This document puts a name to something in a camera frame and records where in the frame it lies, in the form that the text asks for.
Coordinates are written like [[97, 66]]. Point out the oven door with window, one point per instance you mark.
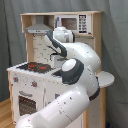
[[26, 103]]

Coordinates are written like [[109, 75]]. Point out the red oven knob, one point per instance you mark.
[[15, 80], [34, 84]]

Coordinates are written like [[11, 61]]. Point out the wooden toy kitchen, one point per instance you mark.
[[49, 85]]

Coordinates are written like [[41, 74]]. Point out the white microwave door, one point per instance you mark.
[[80, 23]]

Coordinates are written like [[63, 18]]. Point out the black toy stovetop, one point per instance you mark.
[[36, 67]]

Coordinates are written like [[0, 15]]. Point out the right red oven knob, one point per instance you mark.
[[34, 84]]

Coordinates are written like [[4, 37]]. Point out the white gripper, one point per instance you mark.
[[56, 60]]

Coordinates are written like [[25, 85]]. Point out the grey range hood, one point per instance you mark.
[[40, 25]]

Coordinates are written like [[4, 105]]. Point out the left red oven knob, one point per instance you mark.
[[15, 80]]

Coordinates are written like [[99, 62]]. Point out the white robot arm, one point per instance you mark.
[[78, 73]]

